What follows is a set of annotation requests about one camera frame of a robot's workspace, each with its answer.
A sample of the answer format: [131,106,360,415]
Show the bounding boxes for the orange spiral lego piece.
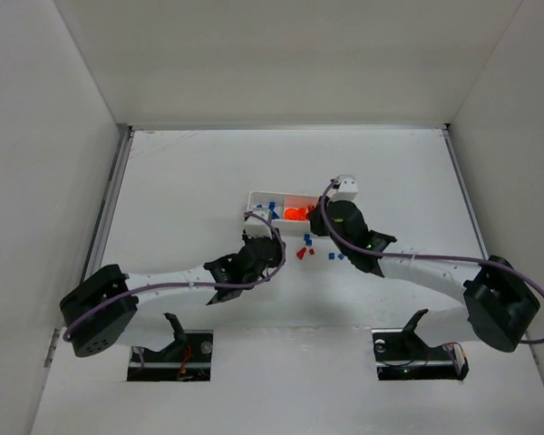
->
[284,208,310,221]

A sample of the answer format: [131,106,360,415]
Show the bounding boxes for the large blue curved lego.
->
[268,201,280,220]

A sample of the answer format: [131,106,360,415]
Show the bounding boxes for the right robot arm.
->
[308,199,540,353]

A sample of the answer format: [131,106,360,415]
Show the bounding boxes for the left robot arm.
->
[59,237,286,359]

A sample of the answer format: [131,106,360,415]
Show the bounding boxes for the red slope lego piece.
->
[296,247,307,260]

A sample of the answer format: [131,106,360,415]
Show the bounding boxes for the white three-compartment tray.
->
[247,191,318,237]

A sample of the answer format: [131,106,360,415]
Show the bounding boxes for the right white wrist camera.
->
[330,175,358,202]

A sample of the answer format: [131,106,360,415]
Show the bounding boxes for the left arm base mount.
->
[126,314,214,382]

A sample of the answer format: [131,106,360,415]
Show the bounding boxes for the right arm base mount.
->
[372,309,470,382]

